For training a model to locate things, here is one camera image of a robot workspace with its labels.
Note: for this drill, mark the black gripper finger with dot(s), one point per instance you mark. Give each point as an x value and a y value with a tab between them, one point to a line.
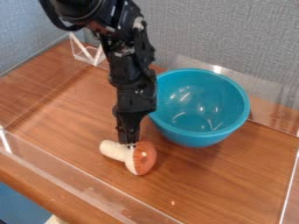
128	127

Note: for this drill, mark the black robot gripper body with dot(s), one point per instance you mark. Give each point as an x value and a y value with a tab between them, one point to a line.
135	97

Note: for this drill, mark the brown and white toy mushroom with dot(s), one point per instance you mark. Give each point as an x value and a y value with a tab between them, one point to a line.
138	155

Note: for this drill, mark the blue plastic bowl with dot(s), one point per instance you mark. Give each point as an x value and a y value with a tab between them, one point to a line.
203	106

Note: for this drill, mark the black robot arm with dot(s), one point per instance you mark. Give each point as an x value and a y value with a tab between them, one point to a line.
118	25

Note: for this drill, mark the clear acrylic front barrier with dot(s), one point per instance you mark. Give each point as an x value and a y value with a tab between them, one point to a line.
47	175

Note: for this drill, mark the clear acrylic barrier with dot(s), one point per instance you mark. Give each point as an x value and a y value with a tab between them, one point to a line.
47	175
274	101

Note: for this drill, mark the clear acrylic back barrier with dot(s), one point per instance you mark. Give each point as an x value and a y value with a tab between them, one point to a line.
274	101

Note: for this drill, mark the clear acrylic corner bracket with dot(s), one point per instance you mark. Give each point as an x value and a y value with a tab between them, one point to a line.
88	54

